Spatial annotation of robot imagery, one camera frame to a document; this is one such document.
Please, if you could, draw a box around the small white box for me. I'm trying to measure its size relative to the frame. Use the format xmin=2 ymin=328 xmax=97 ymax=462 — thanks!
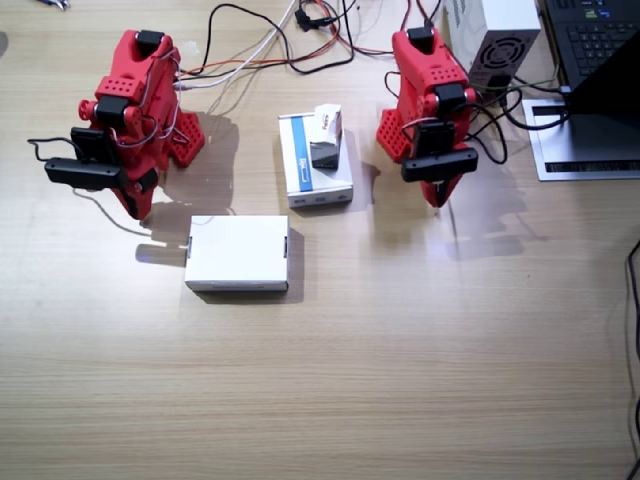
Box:
xmin=308 ymin=102 xmax=345 ymax=171

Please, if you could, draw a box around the plain white box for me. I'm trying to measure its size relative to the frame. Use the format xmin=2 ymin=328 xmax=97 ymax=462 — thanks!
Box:
xmin=183 ymin=214 xmax=291 ymax=293

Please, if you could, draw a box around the white box with blue stripe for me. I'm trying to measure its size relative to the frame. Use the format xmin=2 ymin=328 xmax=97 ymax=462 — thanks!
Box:
xmin=278 ymin=110 xmax=355 ymax=210

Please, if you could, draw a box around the black webcam on gripper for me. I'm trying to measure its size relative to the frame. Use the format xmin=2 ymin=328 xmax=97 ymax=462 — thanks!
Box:
xmin=44 ymin=156 xmax=125 ymax=192
xmin=400 ymin=148 xmax=479 ymax=183

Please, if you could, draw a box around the white power supply unit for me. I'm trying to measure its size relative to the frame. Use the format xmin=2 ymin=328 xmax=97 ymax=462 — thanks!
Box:
xmin=443 ymin=0 xmax=543 ymax=92

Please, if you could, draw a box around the black laptop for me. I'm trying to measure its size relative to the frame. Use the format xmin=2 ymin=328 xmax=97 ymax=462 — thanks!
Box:
xmin=542 ymin=0 xmax=640 ymax=164

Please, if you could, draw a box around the thin black webcam cable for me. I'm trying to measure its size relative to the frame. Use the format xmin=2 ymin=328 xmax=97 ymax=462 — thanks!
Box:
xmin=27 ymin=137 xmax=81 ymax=164

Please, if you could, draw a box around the black webcam cable loop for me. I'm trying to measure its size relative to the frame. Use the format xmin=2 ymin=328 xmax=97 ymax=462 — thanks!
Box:
xmin=467 ymin=102 xmax=509 ymax=166

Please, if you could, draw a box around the black laptop cable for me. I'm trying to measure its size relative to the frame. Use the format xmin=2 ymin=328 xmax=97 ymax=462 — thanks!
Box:
xmin=497 ymin=74 xmax=572 ymax=132

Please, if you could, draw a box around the green cable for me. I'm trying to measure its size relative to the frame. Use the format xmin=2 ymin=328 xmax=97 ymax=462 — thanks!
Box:
xmin=469 ymin=62 xmax=560 ymax=95

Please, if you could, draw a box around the red cable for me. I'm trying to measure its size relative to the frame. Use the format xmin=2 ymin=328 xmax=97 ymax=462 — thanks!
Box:
xmin=177 ymin=0 xmax=401 ymax=81

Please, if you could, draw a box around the black looping cable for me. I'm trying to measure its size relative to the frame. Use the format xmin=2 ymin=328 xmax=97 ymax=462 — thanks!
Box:
xmin=187 ymin=3 xmax=357 ymax=77

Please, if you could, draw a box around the black cable connector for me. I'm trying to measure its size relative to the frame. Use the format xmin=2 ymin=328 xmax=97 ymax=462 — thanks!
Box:
xmin=293 ymin=5 xmax=337 ymax=33

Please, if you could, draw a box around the white cable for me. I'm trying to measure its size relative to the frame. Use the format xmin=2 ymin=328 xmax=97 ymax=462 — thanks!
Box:
xmin=174 ymin=0 xmax=300 ymax=92

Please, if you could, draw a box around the black cable at table edge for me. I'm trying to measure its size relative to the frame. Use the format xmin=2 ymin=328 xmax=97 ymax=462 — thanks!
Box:
xmin=623 ymin=239 xmax=640 ymax=480

